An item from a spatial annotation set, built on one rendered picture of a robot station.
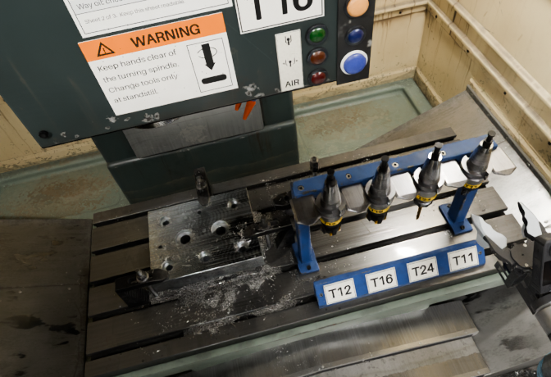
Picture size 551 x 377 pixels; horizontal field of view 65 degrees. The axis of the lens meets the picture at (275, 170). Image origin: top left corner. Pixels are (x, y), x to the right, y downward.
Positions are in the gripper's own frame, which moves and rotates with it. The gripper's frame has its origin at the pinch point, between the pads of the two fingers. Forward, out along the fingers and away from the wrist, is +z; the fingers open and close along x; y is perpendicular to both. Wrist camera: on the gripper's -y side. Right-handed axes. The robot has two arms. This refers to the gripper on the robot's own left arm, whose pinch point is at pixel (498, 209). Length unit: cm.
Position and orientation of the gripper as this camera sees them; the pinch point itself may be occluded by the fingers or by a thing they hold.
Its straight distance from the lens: 100.6
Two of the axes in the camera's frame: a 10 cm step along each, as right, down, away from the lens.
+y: 0.9, 6.0, 8.0
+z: -2.3, -7.7, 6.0
